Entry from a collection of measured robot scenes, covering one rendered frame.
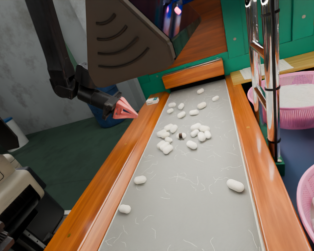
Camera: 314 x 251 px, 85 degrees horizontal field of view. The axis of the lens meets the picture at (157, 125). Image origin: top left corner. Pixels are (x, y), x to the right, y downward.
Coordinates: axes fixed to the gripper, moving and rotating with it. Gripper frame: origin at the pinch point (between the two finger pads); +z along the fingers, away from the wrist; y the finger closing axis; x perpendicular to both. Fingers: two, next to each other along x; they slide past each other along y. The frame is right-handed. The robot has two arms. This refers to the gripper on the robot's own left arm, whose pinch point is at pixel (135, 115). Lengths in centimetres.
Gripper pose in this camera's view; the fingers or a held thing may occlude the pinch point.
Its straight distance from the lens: 58.2
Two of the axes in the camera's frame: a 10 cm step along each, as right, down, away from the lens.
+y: 2.5, -5.5, 8.0
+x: -3.2, 7.3, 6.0
